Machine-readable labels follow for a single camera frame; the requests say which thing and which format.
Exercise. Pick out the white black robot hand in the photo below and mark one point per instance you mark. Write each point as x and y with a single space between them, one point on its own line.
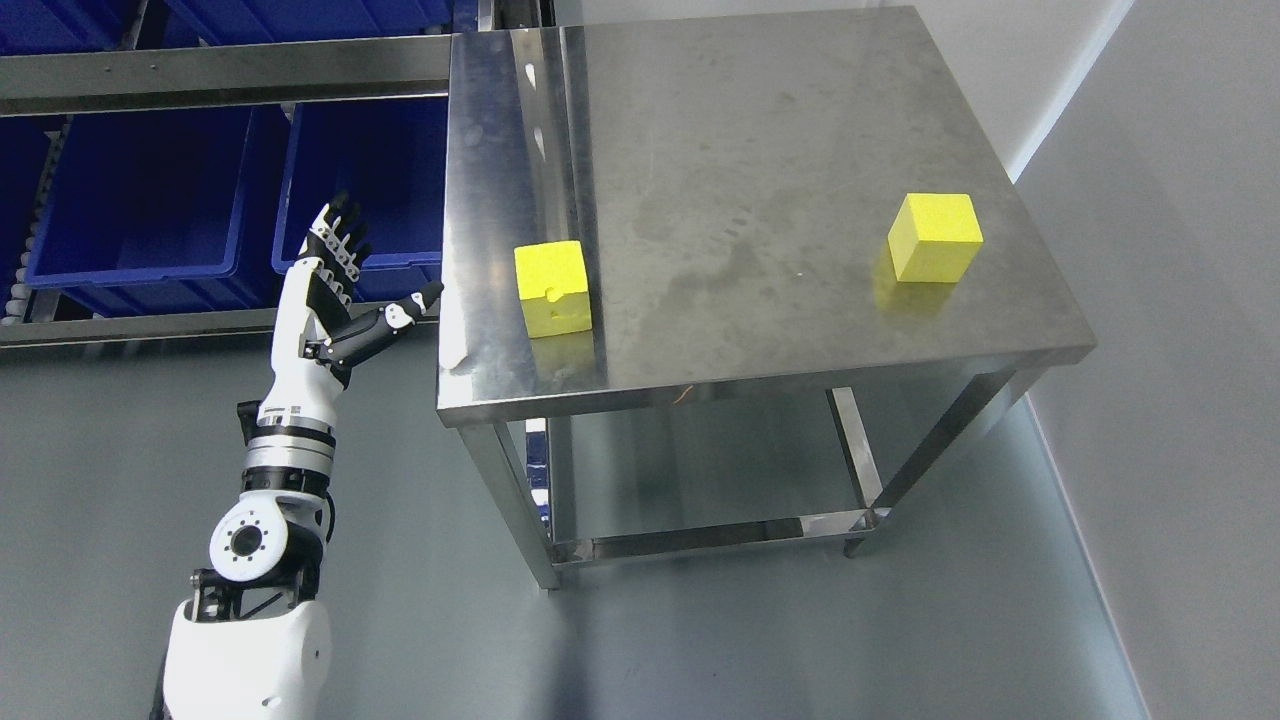
317 341

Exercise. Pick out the notched yellow foam block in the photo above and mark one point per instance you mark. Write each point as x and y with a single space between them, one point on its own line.
553 288

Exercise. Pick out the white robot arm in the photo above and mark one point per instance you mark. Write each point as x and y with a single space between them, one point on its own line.
253 640

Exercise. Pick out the metal shelf rack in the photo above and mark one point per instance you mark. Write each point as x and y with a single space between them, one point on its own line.
67 85

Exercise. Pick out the plain yellow foam block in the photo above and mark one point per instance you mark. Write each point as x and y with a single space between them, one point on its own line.
934 238

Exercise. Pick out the blue plastic bin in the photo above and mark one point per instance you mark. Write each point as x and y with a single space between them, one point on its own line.
389 157
48 27
24 151
280 22
164 212

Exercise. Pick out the stainless steel table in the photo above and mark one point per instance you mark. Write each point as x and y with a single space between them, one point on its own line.
732 182

